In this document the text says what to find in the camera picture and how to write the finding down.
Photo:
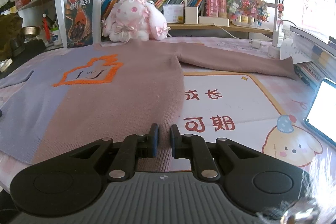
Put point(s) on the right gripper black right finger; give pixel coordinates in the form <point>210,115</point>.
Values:
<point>195,149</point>

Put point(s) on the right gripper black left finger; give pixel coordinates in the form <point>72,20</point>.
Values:
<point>127,153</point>

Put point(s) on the pink and lilac sweater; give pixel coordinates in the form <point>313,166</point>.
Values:
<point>94,92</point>

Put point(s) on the pink cartoon desk mat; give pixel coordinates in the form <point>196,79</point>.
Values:
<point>263,112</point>

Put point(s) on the pink white bunny plush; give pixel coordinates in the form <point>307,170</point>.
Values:
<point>134,20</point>

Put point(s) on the white charger plug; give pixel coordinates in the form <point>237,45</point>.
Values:
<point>278,37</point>

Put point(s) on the small white box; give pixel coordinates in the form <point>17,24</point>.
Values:
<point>191,15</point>

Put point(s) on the white smartphone lit screen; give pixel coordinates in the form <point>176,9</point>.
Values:
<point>322,113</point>

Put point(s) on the Harry Potter book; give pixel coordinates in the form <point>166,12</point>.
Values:
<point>78,22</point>

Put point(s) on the metal round tin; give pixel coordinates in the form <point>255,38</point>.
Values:
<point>30,31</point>

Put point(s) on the olive green bag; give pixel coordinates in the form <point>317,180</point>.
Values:
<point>10,27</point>

